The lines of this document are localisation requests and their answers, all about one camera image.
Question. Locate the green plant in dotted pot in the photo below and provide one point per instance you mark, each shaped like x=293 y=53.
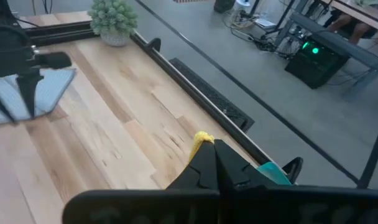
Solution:
x=112 y=18

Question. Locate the grey waffle-weave towel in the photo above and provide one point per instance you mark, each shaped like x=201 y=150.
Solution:
x=49 y=90

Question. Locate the teal translucent plastic bin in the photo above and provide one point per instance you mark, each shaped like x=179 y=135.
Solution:
x=271 y=174

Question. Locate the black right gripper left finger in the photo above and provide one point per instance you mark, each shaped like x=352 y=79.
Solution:
x=201 y=174

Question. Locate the dark metal workbench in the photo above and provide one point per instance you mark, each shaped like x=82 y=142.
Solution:
x=332 y=40

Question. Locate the black computer tower green light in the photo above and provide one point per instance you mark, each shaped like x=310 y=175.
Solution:
x=316 y=65

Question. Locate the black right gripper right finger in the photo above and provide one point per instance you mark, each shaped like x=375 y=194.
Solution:
x=235 y=174

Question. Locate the yellow microfiber towel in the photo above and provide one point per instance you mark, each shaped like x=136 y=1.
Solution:
x=201 y=138

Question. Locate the person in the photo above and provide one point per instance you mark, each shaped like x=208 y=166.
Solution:
x=347 y=25

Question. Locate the black waste bin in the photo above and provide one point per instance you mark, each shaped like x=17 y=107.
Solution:
x=224 y=4

